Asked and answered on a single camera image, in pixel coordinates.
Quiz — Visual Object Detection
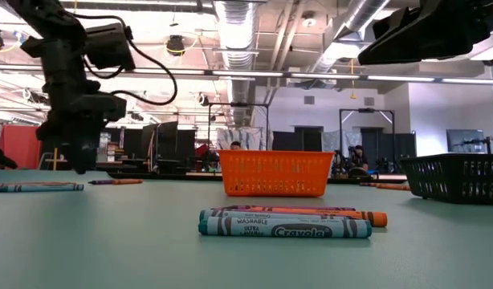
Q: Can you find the long ceiling light bar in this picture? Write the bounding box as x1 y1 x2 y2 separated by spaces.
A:
0 63 493 87

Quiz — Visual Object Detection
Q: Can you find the black metal table frame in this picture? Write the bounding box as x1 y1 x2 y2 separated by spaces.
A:
107 171 410 185

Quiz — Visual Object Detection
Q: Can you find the teal crayon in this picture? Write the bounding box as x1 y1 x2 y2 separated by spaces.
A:
198 209 352 222
198 217 373 240
0 182 86 193

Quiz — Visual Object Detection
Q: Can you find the black camera cable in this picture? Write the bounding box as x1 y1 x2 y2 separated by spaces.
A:
61 10 179 108

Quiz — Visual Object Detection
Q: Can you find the red partition panel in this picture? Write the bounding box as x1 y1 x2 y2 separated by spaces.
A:
0 124 43 171

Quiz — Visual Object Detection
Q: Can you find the wooden desk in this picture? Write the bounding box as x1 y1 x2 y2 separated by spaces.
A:
44 158 124 166

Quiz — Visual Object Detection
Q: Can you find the stack of boxes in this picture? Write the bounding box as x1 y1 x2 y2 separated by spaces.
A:
97 132 125 162

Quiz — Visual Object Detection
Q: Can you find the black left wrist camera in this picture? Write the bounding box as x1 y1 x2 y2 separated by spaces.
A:
84 22 136 72

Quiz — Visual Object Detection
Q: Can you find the black computer monitor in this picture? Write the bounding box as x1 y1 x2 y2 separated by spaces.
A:
141 120 198 174
446 128 486 154

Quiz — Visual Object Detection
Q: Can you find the black round ceiling fixture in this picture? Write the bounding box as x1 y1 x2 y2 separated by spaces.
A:
165 35 186 57

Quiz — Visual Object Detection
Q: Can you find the black arched handle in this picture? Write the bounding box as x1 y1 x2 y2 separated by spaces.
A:
346 166 377 181

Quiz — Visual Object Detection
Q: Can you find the black metal frame stand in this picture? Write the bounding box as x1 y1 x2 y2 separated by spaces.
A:
339 107 397 160
206 102 271 152

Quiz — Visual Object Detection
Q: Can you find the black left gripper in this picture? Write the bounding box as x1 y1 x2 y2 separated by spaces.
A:
35 78 128 176

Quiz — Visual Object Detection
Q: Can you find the orange plastic basket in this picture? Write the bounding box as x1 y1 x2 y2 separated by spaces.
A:
218 149 336 198

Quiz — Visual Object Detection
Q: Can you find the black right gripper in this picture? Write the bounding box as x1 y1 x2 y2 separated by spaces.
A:
357 0 493 67

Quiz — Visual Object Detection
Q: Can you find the silver ventilation duct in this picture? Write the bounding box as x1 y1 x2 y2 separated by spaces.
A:
308 0 392 83
212 0 259 128

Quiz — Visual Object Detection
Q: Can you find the black plastic basket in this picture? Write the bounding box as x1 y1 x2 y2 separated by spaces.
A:
398 153 493 206

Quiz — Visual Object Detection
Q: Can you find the silver foil curtain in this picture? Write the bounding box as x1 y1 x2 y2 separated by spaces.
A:
215 127 274 152

